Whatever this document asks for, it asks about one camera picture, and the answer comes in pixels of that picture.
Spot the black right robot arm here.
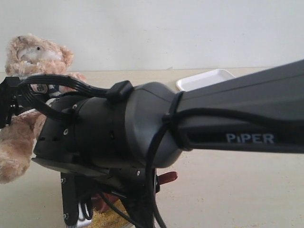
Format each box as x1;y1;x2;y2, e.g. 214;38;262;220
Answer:
34;60;304;228

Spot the beige teddy bear striped sweater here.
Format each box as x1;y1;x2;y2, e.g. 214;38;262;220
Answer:
0;34;86;184

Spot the round steel bowl of millet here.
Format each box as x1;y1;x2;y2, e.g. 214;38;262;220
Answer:
88;200;133;228

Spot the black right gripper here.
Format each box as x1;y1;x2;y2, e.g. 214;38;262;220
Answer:
95;168;160;228

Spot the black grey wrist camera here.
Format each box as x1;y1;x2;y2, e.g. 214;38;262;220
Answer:
60;172;93;228

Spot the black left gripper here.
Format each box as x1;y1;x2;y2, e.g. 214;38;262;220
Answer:
0;76;46;129

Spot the white rectangular plastic tray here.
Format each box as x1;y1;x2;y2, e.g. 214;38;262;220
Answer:
176;69;236;92

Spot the black flat ribbon cable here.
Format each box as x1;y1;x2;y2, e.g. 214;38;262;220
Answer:
18;74;133;121

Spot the dark red wooden spoon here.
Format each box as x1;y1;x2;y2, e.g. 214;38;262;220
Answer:
92;171;178;213

